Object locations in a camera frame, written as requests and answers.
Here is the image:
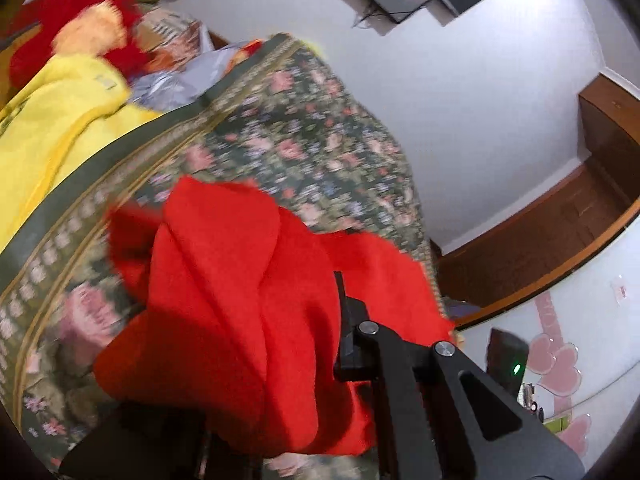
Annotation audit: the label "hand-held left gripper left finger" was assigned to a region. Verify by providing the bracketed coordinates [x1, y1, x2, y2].
[60, 400, 262, 480]

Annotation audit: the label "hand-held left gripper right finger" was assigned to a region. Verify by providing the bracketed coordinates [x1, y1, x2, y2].
[334, 271, 585, 480]

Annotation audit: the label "red zip-neck sweatshirt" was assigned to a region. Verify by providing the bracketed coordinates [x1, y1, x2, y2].
[92, 175, 456, 456]

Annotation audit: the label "lavender cloth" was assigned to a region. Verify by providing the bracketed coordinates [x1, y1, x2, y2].
[445, 297, 482, 322]

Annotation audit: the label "brown wooden wardrobe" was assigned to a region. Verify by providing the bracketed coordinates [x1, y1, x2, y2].
[435, 72, 640, 311]

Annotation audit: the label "floral bedspread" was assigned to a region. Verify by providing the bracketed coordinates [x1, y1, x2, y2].
[0, 32, 443, 480]

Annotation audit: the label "yellow blanket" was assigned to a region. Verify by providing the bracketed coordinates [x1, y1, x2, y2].
[0, 52, 166, 256]

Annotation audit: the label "grey plastic bag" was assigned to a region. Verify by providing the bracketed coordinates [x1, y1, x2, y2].
[132, 25, 251, 108]

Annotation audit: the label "red plush toy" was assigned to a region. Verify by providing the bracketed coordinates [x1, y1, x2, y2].
[9, 0, 156, 86]

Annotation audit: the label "pink heart wall stickers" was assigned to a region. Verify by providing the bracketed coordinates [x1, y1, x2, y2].
[525, 290, 593, 456]

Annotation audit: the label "white wall switch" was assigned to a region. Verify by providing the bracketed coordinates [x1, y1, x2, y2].
[611, 276, 634, 304]

